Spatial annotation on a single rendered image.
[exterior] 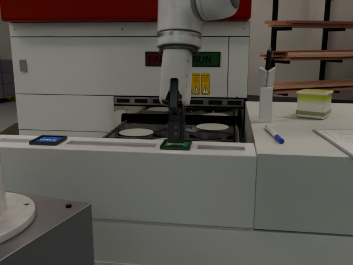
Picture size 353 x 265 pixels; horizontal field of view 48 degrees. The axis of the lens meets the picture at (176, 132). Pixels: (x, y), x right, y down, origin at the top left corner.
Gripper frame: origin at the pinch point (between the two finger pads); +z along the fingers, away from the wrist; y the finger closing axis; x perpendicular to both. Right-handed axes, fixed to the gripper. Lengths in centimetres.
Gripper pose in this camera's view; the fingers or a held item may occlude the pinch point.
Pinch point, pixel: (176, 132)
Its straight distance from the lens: 74.8
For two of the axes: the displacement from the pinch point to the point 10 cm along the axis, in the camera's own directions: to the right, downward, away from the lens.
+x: 9.9, 0.3, -1.4
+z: -0.3, 10.0, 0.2
